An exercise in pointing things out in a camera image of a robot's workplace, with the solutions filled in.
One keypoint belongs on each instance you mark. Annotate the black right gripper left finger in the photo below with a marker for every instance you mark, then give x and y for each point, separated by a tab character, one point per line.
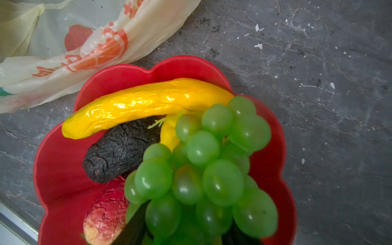
135	230

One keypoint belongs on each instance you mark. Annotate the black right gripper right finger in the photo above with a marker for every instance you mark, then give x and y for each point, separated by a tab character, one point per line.
236	237

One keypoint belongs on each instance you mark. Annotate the red yellow fake apple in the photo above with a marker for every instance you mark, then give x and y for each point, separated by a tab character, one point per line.
106	218

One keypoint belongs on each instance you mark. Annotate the green fake grape bunch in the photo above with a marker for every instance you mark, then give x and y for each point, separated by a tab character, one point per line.
198	190

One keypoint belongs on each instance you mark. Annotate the red flower-shaped plate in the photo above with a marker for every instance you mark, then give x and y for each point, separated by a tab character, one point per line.
66	192

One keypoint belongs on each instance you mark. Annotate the dark fake avocado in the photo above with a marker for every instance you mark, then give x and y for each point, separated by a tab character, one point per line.
120	150

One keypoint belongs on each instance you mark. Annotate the yellow fake lemon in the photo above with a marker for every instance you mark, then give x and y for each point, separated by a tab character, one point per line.
168	136

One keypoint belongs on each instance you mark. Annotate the yellow fake banana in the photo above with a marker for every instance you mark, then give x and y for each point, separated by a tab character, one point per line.
143	101

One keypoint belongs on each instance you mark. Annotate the cream plastic bag orange prints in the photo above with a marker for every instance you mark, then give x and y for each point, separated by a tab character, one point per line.
49	49

